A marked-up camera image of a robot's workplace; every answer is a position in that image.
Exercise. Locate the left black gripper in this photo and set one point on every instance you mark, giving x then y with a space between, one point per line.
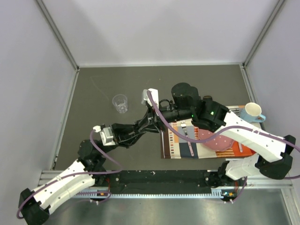
121 131

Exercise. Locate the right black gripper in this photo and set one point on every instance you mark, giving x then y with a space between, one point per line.
156 120

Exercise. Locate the black oval earbud case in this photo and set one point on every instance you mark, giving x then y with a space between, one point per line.
207 97

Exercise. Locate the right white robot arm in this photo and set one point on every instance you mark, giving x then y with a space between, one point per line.
272 157

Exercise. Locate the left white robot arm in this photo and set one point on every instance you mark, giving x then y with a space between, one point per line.
91 167

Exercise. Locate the colourful patterned placemat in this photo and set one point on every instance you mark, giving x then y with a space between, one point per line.
173 147

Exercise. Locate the clear plastic cup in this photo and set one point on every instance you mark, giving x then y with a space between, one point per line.
120 102

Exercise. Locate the pink dotted plate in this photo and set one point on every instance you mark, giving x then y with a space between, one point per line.
218 143

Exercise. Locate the light blue mug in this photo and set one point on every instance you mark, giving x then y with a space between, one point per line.
252 113

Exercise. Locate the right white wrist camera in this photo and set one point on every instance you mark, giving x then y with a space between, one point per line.
150 96

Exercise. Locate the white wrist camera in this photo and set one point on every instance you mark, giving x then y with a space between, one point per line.
150 96
106 135

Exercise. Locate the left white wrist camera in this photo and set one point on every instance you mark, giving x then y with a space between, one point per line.
106 135

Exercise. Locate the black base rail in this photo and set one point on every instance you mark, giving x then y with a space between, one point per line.
162 182

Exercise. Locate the pink handled knife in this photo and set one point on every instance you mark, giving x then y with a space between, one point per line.
240 147

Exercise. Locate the aluminium frame profile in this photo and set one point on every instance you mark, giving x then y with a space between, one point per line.
226 193

